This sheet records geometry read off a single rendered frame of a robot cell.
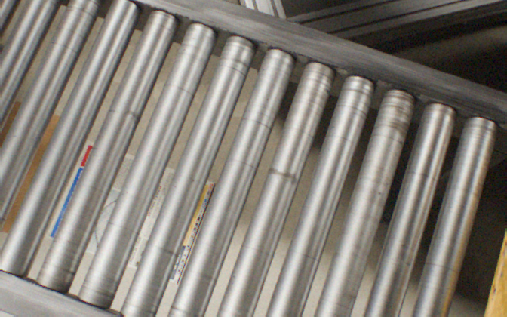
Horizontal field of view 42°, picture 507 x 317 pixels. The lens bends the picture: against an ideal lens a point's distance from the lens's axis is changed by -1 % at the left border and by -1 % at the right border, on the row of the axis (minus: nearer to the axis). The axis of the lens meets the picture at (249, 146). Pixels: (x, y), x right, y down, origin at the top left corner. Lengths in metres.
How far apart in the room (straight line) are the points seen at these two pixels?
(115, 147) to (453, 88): 0.51
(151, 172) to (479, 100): 0.50
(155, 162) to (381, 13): 0.91
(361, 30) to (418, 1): 0.17
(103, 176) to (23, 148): 0.13
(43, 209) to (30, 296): 0.12
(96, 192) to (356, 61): 0.44
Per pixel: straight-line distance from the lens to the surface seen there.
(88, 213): 0.98
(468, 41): 2.01
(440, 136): 1.02
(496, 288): 0.99
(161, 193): 1.78
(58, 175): 1.01
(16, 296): 0.99
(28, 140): 1.03
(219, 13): 1.05
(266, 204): 0.96
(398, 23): 1.72
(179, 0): 1.07
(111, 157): 0.99
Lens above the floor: 1.74
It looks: 75 degrees down
